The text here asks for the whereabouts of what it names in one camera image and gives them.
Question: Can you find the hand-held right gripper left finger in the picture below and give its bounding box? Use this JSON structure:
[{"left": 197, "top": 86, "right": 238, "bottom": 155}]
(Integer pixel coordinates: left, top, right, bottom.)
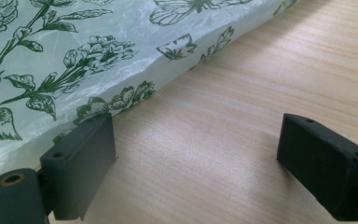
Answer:
[{"left": 40, "top": 113, "right": 117, "bottom": 221}]

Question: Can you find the floral print plastic bag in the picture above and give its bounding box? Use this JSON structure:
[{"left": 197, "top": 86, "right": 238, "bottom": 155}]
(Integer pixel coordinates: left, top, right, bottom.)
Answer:
[{"left": 0, "top": 0, "right": 299, "bottom": 188}]

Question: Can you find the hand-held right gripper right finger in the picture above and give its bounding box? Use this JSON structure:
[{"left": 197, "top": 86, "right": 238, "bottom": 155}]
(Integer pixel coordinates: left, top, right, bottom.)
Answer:
[{"left": 276, "top": 113, "right": 358, "bottom": 222}]

